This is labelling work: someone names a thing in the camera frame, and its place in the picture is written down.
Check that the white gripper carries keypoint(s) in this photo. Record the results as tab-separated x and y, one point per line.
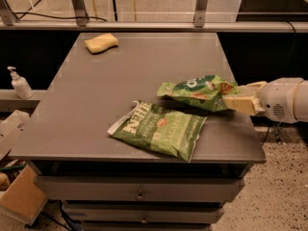
277	99

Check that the green rice chip bag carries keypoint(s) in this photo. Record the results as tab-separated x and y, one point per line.
205	92

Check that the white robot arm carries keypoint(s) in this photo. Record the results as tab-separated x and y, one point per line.
281	100

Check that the green jalapeno chip bag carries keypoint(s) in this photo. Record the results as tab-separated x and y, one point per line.
158	129

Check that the yellow sponge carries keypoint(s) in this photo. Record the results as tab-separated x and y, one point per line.
101	43

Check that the grey drawer cabinet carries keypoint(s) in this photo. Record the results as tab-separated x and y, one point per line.
119	157

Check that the white pump bottle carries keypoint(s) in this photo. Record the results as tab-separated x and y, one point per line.
20	84

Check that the cardboard box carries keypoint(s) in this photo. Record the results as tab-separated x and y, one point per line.
20	198

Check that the metal railing frame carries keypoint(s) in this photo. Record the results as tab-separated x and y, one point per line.
260	16

